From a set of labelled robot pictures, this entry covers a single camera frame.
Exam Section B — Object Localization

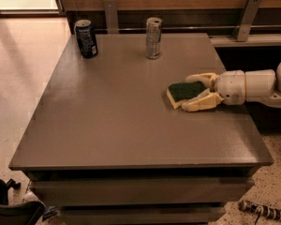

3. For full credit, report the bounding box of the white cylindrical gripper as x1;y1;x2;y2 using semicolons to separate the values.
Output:
181;70;245;113

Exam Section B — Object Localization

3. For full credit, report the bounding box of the green and yellow sponge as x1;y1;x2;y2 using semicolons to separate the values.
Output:
166;82;209;110

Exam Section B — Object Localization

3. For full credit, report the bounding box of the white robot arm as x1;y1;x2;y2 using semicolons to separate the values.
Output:
182;63;281;112

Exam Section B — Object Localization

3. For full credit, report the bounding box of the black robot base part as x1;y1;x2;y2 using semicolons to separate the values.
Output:
0;175;58;225

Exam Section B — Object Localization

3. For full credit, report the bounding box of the silver energy drink can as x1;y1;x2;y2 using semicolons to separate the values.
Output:
146;17;162;59

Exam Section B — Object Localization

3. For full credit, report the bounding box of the grey drawer cabinet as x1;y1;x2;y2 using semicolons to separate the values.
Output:
10;34;273;225

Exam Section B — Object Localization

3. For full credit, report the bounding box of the dark blue soda can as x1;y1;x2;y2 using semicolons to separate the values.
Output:
74;20;98;58

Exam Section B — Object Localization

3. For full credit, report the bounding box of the black white striped tool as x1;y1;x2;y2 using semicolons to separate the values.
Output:
238;200;281;222

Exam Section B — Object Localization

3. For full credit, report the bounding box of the right metal wall bracket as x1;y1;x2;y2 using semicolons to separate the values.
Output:
232;0;262;42

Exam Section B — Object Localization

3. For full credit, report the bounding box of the metal wall bracket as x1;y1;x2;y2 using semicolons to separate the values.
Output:
103;0;119;34
232;0;262;42

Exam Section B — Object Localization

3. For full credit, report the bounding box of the grey wall shelf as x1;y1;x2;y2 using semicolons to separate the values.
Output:
210;34;281;48

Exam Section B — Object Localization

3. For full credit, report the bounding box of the left metal wall bracket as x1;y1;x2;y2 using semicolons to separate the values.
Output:
103;0;119;34

